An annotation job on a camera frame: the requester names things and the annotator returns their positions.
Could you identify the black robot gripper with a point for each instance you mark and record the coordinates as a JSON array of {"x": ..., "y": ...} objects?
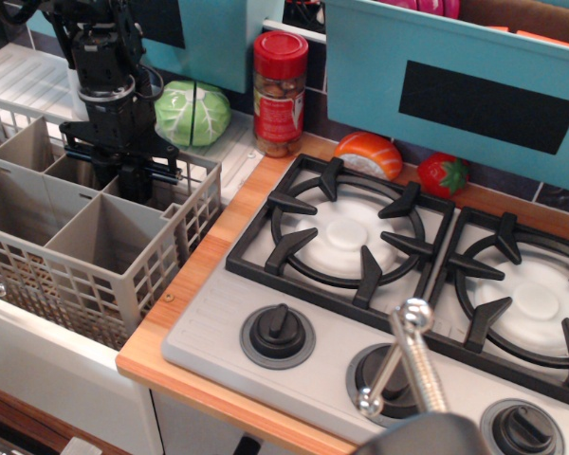
[{"x": 119, "y": 140}]

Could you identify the grey plastic drying rack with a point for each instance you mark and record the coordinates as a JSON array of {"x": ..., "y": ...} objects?
[{"x": 83, "y": 257}]

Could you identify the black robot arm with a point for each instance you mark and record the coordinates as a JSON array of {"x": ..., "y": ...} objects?
[{"x": 102, "y": 43}]

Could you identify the white sink faucet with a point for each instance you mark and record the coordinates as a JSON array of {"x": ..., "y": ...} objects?
[{"x": 78, "y": 107}]

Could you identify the green toy cabbage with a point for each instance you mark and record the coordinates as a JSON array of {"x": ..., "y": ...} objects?
[{"x": 192, "y": 114}]

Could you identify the left black burner grate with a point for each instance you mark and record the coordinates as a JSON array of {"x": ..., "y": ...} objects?
[{"x": 348, "y": 242}]

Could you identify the black burner grate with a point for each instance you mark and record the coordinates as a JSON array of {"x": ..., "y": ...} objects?
[
  {"x": 501, "y": 302},
  {"x": 348, "y": 242}
]

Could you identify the red lid nut jar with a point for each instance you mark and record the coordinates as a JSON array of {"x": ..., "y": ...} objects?
[{"x": 280, "y": 64}]

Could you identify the left black stove knob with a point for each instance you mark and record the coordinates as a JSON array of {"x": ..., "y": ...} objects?
[{"x": 277, "y": 337}]

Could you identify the toy salmon sushi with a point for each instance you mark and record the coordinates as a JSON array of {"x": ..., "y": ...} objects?
[{"x": 371, "y": 154}]

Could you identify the grey toy stove top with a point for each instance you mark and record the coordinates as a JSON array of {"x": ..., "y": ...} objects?
[{"x": 321, "y": 391}]

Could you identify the red toy strawberry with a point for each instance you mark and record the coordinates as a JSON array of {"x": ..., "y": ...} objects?
[{"x": 443, "y": 175}]

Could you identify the teal bin with black label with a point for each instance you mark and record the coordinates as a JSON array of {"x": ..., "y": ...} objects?
[{"x": 490, "y": 86}]

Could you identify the right black burner grate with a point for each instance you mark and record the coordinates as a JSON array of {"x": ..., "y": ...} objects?
[{"x": 501, "y": 302}]

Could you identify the right black stove knob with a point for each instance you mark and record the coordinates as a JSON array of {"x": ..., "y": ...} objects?
[{"x": 517, "y": 427}]

